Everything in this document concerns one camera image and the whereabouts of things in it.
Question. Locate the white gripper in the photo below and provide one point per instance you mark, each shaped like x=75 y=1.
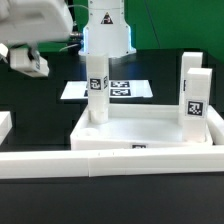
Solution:
x=28 y=21

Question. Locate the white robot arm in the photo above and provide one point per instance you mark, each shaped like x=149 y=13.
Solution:
x=105 y=33

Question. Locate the white block at left edge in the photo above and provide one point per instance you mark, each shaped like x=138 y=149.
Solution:
x=5 y=124

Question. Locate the white L-shaped guide fence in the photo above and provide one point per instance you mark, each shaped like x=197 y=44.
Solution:
x=134 y=161

